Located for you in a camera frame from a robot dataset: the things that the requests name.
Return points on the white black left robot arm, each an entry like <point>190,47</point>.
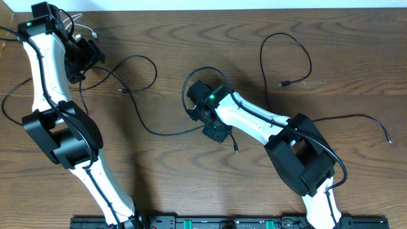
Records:
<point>62,130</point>

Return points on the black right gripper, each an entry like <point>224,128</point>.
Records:
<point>219,137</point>

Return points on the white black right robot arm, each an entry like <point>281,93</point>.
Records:
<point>299,153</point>

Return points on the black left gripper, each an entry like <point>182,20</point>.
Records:
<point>93,54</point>

